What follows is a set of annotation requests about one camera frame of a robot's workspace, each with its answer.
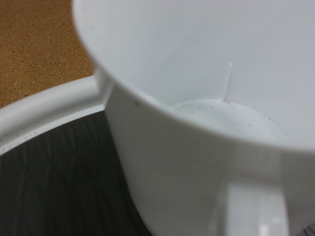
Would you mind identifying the white mug green-marked handle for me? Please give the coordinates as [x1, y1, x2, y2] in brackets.
[72, 0, 315, 236]

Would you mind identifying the white two-tier turntable shelf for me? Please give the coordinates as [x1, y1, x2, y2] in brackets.
[0, 67, 156, 236]

